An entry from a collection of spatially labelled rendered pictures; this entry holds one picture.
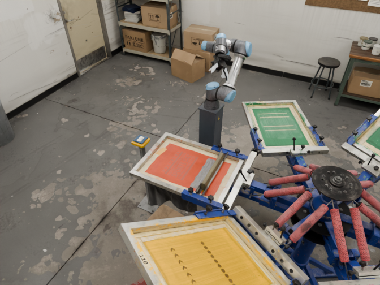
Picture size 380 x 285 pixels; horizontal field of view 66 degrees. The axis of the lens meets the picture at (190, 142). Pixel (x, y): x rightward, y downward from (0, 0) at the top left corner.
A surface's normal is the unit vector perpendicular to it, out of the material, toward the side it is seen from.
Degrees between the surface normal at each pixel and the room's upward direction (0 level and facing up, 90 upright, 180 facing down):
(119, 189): 0
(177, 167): 0
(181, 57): 48
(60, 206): 0
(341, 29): 90
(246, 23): 90
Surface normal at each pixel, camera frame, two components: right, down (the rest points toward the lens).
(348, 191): 0.00, -0.76
